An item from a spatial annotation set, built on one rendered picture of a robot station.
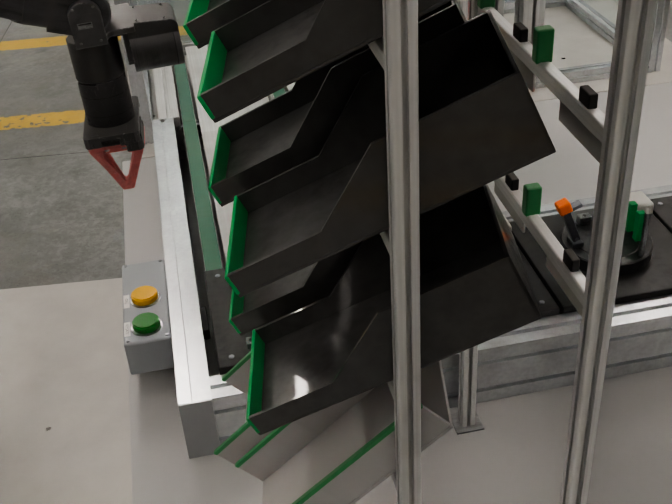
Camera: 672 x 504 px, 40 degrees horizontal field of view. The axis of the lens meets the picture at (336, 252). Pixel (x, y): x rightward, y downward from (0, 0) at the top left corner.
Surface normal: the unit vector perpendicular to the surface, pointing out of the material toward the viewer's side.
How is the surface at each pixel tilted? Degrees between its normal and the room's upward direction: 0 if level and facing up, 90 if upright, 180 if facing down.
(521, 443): 0
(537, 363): 90
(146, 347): 90
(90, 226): 0
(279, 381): 25
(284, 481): 45
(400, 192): 90
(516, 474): 0
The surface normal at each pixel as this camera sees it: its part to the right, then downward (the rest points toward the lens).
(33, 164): -0.06, -0.83
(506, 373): 0.20, 0.54
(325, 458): -0.75, -0.54
